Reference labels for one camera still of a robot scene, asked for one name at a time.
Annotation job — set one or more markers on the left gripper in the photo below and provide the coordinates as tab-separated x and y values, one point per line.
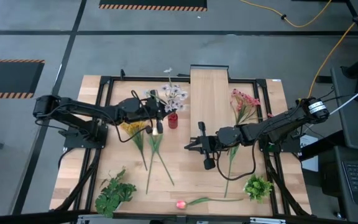
149	110

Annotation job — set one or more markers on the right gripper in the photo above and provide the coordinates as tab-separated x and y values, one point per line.
210	144

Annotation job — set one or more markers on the red ribbed glass vase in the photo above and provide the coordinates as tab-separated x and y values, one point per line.
172	121

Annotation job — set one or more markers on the white artificial flower spray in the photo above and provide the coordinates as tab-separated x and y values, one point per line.
174	95

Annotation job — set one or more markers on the cream white artificial tulip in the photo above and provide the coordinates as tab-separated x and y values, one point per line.
155	132

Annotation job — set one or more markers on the white bud flower stem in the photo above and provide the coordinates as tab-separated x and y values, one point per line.
148	129

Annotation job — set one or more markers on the clear glass vase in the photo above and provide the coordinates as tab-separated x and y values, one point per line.
149	94

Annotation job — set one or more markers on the yellow artificial flower bunch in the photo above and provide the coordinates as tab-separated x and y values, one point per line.
139	140

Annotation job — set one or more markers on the pink artificial tulip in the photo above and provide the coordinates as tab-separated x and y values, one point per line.
181	204

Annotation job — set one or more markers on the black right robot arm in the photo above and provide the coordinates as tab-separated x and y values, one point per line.
278	123

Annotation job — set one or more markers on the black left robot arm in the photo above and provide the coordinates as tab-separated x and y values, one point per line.
82	109

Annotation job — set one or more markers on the light green potted plant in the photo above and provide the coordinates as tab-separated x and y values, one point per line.
257	187

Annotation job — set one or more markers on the dark green potted plant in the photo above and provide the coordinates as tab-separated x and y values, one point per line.
113	193

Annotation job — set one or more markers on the hazard-striped black floor mat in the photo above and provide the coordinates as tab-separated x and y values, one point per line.
8	77
152	3

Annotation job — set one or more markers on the white paper sheet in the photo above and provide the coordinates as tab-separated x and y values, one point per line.
309	161

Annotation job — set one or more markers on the black side desk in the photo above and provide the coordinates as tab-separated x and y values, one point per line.
353	133

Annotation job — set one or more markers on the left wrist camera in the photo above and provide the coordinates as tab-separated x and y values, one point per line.
159	127

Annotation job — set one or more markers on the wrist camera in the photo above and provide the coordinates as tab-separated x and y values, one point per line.
209	164
159	127

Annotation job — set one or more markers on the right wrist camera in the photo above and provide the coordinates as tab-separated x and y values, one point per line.
209	164

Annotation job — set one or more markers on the wooden shelf black frame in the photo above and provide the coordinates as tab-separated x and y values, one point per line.
209	99

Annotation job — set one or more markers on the black aluminium table frame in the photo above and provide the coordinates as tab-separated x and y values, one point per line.
135	79

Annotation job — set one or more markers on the silver metal bracket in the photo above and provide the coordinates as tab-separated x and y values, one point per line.
267	221

